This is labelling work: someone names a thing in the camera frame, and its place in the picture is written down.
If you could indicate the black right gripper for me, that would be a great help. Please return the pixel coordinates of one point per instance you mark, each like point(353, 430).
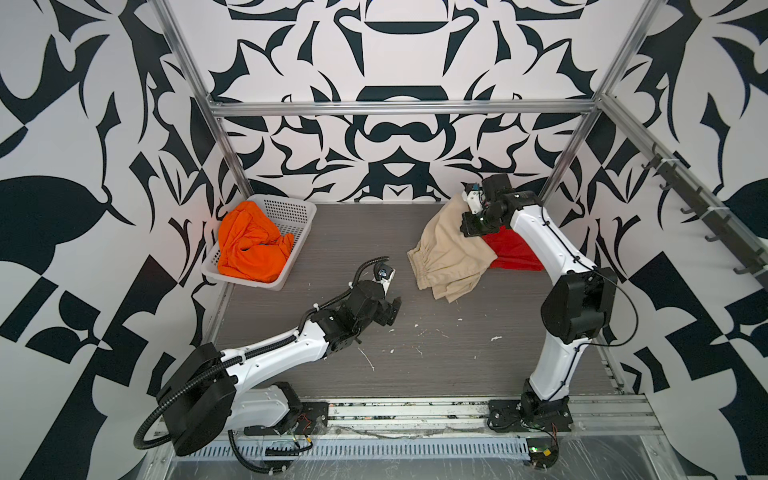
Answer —
point(469, 227)

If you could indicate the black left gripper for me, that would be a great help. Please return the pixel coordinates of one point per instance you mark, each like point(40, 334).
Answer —
point(388, 311)

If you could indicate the red shorts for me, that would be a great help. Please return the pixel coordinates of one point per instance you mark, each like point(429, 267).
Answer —
point(512, 252)

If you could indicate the beige shorts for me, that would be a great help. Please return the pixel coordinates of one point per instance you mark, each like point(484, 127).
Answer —
point(446, 261)

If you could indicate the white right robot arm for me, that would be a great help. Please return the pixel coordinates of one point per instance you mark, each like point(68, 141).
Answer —
point(577, 308)

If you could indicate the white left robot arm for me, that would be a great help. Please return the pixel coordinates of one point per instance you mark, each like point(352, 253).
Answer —
point(214, 391)

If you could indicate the orange shorts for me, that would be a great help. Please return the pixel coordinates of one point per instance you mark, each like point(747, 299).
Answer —
point(251, 245)

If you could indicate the white plastic laundry basket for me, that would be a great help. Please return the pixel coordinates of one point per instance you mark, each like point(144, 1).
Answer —
point(290, 216)

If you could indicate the black hook rack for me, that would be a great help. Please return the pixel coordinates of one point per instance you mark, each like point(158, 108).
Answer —
point(701, 204)

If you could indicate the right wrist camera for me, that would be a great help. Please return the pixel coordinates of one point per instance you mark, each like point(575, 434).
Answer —
point(474, 197)

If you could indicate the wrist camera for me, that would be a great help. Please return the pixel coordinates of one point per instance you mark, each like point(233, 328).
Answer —
point(474, 197)
point(383, 275)

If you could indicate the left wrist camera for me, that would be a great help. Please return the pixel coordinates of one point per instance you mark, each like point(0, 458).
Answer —
point(383, 275)

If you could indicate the aluminium frame horizontal bar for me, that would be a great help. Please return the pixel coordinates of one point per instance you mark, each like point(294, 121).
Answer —
point(399, 107)

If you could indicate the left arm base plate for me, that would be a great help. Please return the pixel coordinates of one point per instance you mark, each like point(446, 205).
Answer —
point(310, 419)

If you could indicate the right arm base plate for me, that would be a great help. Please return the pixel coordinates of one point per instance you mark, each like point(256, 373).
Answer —
point(529, 414)

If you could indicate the white slotted cable duct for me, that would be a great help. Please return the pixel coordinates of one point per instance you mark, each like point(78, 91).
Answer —
point(326, 449)

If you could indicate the aluminium mounting rail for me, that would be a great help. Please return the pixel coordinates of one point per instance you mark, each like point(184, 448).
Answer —
point(593, 415)

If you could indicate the aluminium frame right post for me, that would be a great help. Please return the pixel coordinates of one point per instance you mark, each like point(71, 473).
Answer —
point(627, 50)

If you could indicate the aluminium frame post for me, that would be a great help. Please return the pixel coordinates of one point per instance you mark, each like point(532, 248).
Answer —
point(174, 37)
point(627, 50)

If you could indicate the aluminium frame right side bar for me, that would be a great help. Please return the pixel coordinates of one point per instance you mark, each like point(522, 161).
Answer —
point(636, 133)

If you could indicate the aluminium frame left post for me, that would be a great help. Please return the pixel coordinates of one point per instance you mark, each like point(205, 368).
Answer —
point(174, 37)

